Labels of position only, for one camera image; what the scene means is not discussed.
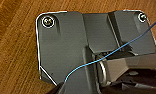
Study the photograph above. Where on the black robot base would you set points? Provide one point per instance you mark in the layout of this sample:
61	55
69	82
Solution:
64	46

